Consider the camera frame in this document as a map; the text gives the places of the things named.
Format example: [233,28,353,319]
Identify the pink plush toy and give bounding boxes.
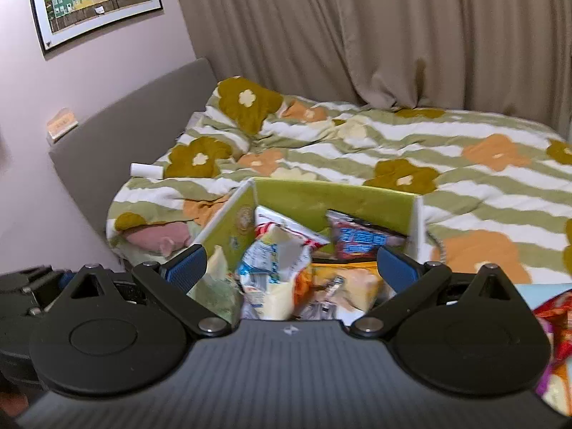
[122,221,194,258]

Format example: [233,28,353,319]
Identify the small beige card box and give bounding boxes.
[46,108,80,144]

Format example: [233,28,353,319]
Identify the green striped floral blanket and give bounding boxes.
[106,76,572,287]

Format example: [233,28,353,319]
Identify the red white striped snack packet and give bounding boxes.
[256,207,332,247]

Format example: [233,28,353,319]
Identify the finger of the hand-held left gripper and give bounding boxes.
[57,269,84,289]

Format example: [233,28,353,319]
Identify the yellow snack packet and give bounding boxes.
[295,263,395,322]

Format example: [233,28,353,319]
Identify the green cardboard box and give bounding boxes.
[192,178,425,322]

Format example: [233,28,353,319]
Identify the framed wall poster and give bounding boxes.
[26,0,164,57]

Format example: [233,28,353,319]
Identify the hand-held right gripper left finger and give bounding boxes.
[47,244,232,338]

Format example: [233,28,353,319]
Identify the dark blue red snack packet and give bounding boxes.
[325,208,408,263]

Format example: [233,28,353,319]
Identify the yellow green chips packet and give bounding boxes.
[188,246,243,323]

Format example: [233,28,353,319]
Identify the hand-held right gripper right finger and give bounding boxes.
[349,246,533,339]

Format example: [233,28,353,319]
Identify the beige curtain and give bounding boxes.
[169,0,572,137]

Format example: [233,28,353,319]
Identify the white tube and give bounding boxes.
[130,163,164,180]

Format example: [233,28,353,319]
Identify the white blue snack packet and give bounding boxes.
[236,227,314,319]

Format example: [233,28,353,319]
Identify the grey headboard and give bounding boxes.
[48,56,221,274]

